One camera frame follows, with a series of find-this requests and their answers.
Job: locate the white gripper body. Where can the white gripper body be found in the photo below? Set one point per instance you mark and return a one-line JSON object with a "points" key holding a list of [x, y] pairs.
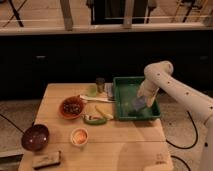
{"points": [[149, 92]]}

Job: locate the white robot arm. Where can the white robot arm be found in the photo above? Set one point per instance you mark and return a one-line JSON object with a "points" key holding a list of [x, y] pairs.
{"points": [[159, 76]]}

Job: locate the green plastic tray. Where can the green plastic tray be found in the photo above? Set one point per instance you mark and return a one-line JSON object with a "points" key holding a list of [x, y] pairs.
{"points": [[125, 93]]}

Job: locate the grey small packet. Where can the grey small packet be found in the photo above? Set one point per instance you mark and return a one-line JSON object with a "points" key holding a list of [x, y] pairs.
{"points": [[110, 91]]}

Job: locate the yellow banana toy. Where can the yellow banana toy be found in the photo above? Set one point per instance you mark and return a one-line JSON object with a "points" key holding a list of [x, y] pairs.
{"points": [[104, 113]]}

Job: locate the dark spice jar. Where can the dark spice jar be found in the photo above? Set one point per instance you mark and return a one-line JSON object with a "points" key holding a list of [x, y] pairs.
{"points": [[100, 83]]}

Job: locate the light green small item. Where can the light green small item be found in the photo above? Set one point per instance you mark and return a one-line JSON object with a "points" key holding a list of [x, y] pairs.
{"points": [[92, 91]]}

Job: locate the green toy vegetable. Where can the green toy vegetable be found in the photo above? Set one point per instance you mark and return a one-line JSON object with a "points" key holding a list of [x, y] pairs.
{"points": [[91, 120]]}

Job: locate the wooden table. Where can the wooden table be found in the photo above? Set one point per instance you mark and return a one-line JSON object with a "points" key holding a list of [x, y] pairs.
{"points": [[114, 146]]}

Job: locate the orange bowl with food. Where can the orange bowl with food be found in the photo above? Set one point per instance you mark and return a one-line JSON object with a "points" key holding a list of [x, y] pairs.
{"points": [[71, 108]]}

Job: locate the small orange cup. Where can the small orange cup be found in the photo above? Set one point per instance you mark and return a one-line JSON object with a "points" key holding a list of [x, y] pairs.
{"points": [[79, 137]]}

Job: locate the dark eraser block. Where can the dark eraser block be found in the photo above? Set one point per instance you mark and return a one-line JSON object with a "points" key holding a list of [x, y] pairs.
{"points": [[46, 160]]}

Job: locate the dark purple bowl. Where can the dark purple bowl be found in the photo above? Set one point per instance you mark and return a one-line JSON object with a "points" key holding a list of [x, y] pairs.
{"points": [[35, 138]]}

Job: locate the white handled knife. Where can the white handled knife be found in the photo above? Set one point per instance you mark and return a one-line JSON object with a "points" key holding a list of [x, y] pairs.
{"points": [[95, 99]]}

